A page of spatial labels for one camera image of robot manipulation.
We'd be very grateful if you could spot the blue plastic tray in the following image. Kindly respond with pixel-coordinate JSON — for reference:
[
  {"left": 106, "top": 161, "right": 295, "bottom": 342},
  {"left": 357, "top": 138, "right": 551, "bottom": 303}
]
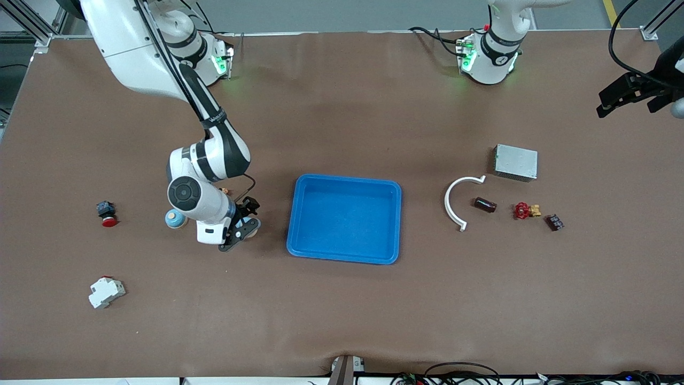
[{"left": 286, "top": 174, "right": 402, "bottom": 265}]

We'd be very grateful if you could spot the red mushroom push button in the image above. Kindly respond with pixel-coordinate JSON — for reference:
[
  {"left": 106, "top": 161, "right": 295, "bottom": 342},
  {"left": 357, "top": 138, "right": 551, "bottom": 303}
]
[{"left": 96, "top": 201, "right": 118, "bottom": 228}]

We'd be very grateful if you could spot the white circuit breaker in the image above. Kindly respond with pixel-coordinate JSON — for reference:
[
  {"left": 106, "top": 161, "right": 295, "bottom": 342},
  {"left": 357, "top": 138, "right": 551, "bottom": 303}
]
[{"left": 88, "top": 276, "right": 127, "bottom": 310}]

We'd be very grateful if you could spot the grey metal box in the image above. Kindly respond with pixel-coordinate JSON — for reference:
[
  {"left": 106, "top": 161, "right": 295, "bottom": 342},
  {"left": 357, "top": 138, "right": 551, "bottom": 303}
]
[{"left": 493, "top": 143, "right": 539, "bottom": 183}]

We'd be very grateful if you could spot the brown table mat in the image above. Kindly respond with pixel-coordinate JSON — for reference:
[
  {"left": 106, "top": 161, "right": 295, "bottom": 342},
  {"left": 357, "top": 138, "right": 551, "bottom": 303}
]
[{"left": 0, "top": 29, "right": 684, "bottom": 379}]

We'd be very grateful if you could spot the white curved plastic piece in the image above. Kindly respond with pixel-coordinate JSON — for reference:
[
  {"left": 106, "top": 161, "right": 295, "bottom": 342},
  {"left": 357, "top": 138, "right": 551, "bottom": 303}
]
[{"left": 444, "top": 175, "right": 486, "bottom": 232}]

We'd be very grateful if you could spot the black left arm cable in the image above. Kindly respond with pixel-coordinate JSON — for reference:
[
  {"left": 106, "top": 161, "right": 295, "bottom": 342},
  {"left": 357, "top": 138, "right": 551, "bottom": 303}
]
[{"left": 609, "top": 0, "right": 663, "bottom": 81}]

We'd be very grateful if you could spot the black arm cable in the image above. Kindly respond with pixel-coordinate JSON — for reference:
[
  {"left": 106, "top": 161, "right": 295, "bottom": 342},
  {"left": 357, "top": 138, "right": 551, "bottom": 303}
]
[
  {"left": 609, "top": 0, "right": 663, "bottom": 81},
  {"left": 134, "top": 0, "right": 257, "bottom": 203}
]

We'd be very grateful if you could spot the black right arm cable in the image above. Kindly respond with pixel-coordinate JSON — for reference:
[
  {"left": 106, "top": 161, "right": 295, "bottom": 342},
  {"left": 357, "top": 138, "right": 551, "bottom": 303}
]
[{"left": 134, "top": 0, "right": 257, "bottom": 203}]

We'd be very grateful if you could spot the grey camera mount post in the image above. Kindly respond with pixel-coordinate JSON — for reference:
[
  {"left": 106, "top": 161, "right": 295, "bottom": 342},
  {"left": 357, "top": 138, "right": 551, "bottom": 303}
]
[{"left": 328, "top": 355, "right": 367, "bottom": 385}]

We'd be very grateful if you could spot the black left base cable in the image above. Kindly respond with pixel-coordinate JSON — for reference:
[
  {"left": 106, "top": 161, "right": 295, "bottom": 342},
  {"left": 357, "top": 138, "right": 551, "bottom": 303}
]
[{"left": 409, "top": 26, "right": 468, "bottom": 58}]

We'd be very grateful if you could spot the black looped cable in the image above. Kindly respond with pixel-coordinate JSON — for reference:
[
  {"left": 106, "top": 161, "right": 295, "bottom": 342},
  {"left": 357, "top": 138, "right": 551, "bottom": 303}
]
[{"left": 425, "top": 362, "right": 501, "bottom": 385}]

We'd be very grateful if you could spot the black cable bundle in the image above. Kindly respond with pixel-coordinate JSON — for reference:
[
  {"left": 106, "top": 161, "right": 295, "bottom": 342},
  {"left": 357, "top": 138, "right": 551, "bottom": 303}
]
[{"left": 534, "top": 370, "right": 684, "bottom": 385}]

